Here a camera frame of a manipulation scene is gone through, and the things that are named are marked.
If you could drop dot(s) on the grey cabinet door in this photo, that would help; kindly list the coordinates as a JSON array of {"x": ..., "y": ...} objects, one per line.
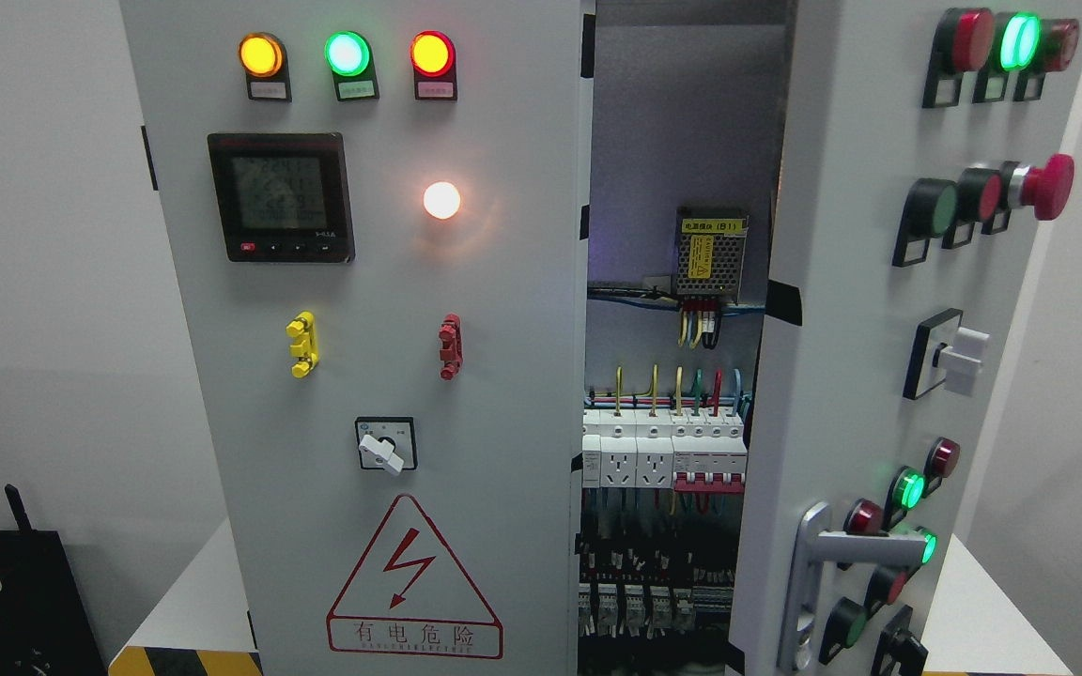
[
  {"x": 899, "y": 115},
  {"x": 509, "y": 126}
]

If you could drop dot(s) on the red terminal connector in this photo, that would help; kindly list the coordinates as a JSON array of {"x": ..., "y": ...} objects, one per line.
[{"x": 451, "y": 349}]

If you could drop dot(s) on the white glowing lamp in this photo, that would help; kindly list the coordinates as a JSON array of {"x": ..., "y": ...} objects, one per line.
[{"x": 442, "y": 200}]

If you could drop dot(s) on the white socket breaker row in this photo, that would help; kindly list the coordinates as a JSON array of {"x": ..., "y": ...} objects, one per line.
[{"x": 692, "y": 452}]

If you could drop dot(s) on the metal mesh power supply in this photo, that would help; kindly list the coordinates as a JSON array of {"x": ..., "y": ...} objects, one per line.
[{"x": 711, "y": 246}]

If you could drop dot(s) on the yellow terminal connector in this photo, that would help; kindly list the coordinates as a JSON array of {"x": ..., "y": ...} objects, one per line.
[{"x": 302, "y": 334}]

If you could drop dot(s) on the lower relay terminal row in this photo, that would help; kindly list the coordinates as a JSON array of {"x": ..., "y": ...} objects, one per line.
[{"x": 652, "y": 586}]

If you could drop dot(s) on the red electric warning sticker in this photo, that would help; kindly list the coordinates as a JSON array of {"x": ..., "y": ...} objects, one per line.
[{"x": 410, "y": 594}]

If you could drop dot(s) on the black digital power meter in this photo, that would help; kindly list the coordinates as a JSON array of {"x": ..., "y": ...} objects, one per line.
[{"x": 283, "y": 197}]

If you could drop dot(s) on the red indicator lamp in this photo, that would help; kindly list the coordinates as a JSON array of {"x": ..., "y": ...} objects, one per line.
[{"x": 432, "y": 54}]

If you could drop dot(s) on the green indicator lamp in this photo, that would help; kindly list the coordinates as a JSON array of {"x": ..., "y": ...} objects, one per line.
[{"x": 348, "y": 54}]

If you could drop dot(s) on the yellow indicator lamp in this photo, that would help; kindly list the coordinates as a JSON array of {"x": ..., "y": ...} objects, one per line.
[{"x": 262, "y": 55}]

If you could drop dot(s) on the red mushroom emergency button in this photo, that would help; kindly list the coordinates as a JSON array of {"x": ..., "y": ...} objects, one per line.
[{"x": 1045, "y": 188}]

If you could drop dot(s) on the silver door handle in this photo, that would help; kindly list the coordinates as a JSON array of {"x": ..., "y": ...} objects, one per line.
[{"x": 808, "y": 635}]

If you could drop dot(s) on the white rotary switch right door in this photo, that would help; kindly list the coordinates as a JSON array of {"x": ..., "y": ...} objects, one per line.
[{"x": 945, "y": 353}]

